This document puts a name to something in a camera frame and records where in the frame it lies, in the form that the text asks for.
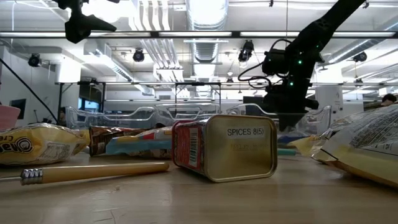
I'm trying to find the monitor with blue screen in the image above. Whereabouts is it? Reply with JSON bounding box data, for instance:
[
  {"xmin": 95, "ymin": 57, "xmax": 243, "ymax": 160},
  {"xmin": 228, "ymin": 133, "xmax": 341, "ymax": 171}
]
[{"xmin": 76, "ymin": 83, "xmax": 106, "ymax": 113}]

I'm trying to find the wooden handled metal spoon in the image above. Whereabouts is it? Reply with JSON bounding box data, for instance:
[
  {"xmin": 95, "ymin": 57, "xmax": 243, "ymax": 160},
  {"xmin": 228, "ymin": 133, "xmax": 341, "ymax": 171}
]
[{"xmin": 0, "ymin": 161, "xmax": 170, "ymax": 187}]

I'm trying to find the black monitor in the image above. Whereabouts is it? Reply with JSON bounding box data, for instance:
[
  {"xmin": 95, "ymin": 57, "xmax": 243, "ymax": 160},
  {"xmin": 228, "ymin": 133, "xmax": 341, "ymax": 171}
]
[
  {"xmin": 242, "ymin": 95, "xmax": 266, "ymax": 108},
  {"xmin": 9, "ymin": 98, "xmax": 28, "ymax": 121}
]

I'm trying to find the gold red spice tin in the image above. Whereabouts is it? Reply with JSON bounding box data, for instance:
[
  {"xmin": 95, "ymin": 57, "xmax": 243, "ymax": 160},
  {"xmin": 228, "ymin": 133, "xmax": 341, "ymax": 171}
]
[{"xmin": 170, "ymin": 113, "xmax": 279, "ymax": 184}]

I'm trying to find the clear plastic bin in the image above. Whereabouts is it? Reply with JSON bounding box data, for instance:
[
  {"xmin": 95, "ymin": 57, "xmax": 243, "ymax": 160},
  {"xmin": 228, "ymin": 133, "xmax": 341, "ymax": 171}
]
[
  {"xmin": 154, "ymin": 101, "xmax": 223, "ymax": 129},
  {"xmin": 226, "ymin": 103, "xmax": 333, "ymax": 147},
  {"xmin": 64, "ymin": 105, "xmax": 157, "ymax": 131}
]

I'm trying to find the pink bowl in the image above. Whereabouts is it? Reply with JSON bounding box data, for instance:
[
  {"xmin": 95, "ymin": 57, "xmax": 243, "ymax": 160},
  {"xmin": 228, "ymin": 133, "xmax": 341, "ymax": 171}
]
[{"xmin": 0, "ymin": 105, "xmax": 21, "ymax": 131}]

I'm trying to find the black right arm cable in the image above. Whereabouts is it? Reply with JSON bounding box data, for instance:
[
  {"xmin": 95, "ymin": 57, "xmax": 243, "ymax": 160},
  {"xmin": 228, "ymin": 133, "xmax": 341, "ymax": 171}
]
[{"xmin": 238, "ymin": 38, "xmax": 294, "ymax": 90}]

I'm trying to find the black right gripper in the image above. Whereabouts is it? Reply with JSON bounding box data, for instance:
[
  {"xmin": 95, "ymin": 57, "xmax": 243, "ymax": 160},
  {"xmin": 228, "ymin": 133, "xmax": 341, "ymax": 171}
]
[{"xmin": 262, "ymin": 84, "xmax": 320, "ymax": 132}]

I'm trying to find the black overhead frame bar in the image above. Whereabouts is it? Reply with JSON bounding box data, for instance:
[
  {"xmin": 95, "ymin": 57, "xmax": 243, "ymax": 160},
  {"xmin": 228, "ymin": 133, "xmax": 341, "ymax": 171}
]
[{"xmin": 0, "ymin": 30, "xmax": 398, "ymax": 40}]

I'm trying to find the white yellow snack bag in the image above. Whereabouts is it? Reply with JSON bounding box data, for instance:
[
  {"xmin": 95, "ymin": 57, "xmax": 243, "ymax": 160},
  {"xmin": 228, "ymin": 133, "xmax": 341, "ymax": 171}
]
[{"xmin": 290, "ymin": 103, "xmax": 398, "ymax": 190}]

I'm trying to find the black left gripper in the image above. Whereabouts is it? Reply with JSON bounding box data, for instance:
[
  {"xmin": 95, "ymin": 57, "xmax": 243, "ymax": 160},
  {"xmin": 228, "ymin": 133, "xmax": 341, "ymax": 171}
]
[{"xmin": 53, "ymin": 0, "xmax": 118, "ymax": 45}]

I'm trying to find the thin hanging cable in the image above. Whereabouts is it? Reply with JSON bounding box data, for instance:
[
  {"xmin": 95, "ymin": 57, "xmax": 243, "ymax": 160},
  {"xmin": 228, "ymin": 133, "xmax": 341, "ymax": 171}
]
[{"xmin": 284, "ymin": 0, "xmax": 289, "ymax": 40}]

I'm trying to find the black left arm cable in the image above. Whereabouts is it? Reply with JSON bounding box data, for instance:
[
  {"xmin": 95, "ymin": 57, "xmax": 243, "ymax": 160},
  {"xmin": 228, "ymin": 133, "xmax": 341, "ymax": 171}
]
[{"xmin": 0, "ymin": 57, "xmax": 60, "ymax": 124}]

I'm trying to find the black background rig frame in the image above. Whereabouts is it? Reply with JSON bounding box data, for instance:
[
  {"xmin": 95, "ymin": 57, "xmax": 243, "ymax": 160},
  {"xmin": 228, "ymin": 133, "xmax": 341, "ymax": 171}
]
[{"xmin": 55, "ymin": 79, "xmax": 223, "ymax": 126}]

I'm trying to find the brown snack bag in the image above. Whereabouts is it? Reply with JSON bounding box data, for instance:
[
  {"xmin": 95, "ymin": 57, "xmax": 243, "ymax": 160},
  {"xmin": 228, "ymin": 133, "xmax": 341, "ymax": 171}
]
[{"xmin": 88, "ymin": 125, "xmax": 150, "ymax": 157}]

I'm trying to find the silver ventilation duct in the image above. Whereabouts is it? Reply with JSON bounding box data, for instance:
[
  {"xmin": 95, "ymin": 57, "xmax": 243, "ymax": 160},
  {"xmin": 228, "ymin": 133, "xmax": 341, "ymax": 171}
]
[{"xmin": 185, "ymin": 0, "xmax": 230, "ymax": 65}]

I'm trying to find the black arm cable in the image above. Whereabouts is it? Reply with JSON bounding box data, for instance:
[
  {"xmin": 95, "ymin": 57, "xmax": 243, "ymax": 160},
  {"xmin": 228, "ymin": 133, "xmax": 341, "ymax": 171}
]
[
  {"xmin": 238, "ymin": 38, "xmax": 294, "ymax": 90},
  {"xmin": 0, "ymin": 57, "xmax": 60, "ymax": 124}
]

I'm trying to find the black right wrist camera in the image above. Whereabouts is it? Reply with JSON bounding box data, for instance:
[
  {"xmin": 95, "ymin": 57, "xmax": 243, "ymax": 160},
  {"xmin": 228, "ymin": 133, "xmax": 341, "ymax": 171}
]
[{"xmin": 262, "ymin": 49, "xmax": 289, "ymax": 77}]

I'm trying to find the person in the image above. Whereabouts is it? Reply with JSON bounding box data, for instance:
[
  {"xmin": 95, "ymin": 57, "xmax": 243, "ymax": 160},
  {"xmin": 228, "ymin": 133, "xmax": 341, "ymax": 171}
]
[{"xmin": 380, "ymin": 93, "xmax": 398, "ymax": 108}]

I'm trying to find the blue white snack bag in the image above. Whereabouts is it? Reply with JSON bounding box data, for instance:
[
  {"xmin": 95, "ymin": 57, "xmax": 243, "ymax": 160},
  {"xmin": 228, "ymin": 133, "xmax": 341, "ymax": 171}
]
[{"xmin": 104, "ymin": 126, "xmax": 174, "ymax": 160}]

